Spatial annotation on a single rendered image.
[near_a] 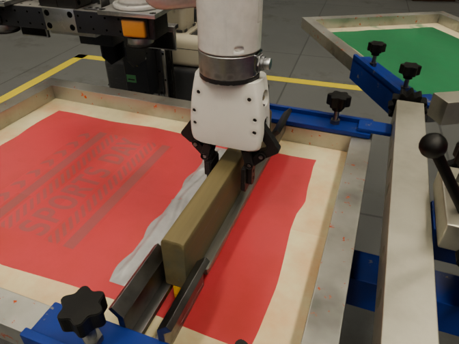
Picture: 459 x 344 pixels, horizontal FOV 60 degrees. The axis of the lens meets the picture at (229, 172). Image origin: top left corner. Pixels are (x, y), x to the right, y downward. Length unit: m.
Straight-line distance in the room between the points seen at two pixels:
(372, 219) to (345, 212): 1.57
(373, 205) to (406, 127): 1.54
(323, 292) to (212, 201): 0.17
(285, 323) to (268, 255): 0.11
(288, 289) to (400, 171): 0.24
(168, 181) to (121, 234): 0.14
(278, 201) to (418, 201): 0.21
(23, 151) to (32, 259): 0.31
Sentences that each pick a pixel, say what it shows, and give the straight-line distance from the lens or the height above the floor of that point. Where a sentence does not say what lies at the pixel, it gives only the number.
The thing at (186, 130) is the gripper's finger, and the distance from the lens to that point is 0.56.
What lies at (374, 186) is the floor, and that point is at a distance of 2.41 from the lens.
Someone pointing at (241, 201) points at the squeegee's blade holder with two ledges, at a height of 1.00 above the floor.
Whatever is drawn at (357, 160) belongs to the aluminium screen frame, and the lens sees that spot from 0.72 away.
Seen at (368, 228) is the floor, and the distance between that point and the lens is 2.11.
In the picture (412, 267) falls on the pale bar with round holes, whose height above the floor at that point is 1.04.
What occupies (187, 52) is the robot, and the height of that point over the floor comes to 0.85.
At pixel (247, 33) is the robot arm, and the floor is 1.25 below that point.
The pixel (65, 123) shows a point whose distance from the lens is 0.95.
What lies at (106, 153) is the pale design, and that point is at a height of 0.96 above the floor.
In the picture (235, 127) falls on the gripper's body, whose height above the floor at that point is 1.13.
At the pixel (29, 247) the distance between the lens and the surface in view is 0.64.
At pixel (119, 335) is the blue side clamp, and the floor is 1.00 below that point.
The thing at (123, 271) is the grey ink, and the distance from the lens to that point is 0.56.
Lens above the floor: 1.37
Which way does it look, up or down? 35 degrees down
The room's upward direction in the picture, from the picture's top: straight up
